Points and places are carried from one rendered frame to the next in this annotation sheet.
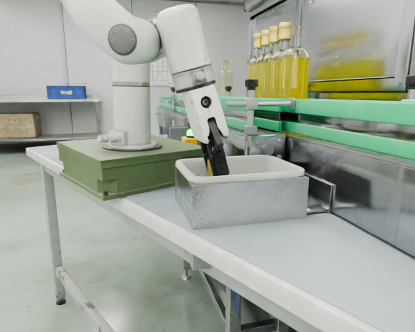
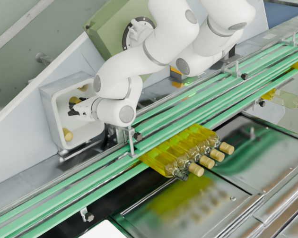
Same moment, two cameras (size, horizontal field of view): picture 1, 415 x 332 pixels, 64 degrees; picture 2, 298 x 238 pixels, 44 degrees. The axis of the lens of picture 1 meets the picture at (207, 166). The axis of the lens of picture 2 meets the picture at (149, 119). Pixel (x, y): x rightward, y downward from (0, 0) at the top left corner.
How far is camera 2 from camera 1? 0.95 m
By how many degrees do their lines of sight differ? 39
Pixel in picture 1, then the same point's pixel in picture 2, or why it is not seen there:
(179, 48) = (103, 110)
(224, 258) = (13, 104)
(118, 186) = (92, 36)
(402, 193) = (28, 184)
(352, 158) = (61, 173)
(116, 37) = (97, 80)
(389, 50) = (136, 219)
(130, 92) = not seen: hidden behind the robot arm
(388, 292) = not seen: outside the picture
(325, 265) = (4, 145)
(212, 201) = (47, 101)
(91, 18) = (105, 70)
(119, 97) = not seen: hidden behind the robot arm
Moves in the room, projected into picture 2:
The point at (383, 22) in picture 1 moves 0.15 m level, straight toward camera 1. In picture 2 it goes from (153, 224) to (125, 222)
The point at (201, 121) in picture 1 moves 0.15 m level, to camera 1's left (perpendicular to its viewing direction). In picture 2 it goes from (78, 108) to (80, 60)
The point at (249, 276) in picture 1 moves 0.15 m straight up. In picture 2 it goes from (0, 114) to (21, 131)
